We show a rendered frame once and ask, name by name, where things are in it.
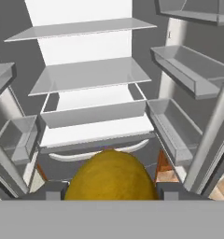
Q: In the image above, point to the grey door bin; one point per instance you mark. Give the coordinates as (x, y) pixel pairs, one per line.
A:
(191, 73)
(2, 77)
(176, 133)
(19, 140)
(194, 12)

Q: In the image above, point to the grey right fridge door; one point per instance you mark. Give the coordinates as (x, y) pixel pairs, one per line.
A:
(210, 130)

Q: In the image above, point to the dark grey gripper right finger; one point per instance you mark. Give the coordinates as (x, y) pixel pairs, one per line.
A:
(167, 187)

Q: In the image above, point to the glass fridge shelf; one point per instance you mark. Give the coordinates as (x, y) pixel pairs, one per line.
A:
(89, 74)
(82, 28)

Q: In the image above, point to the grey fridge door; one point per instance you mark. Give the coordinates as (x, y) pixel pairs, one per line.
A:
(210, 130)
(5, 168)

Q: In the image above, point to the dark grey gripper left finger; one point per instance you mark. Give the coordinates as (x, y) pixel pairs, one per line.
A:
(56, 187)

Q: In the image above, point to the brown wooden cupboard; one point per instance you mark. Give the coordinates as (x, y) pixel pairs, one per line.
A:
(164, 166)

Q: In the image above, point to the grey fridge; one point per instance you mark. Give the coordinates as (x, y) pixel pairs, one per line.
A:
(82, 9)

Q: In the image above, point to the grey freezer drawer front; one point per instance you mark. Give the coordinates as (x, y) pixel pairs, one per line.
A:
(59, 169)

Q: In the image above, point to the grey fridge crisper drawer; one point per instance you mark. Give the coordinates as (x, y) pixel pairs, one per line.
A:
(95, 114)

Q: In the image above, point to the grey left fridge door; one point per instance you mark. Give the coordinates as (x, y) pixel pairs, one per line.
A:
(5, 168)

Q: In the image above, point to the yellow lemon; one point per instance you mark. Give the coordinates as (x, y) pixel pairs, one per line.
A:
(111, 177)

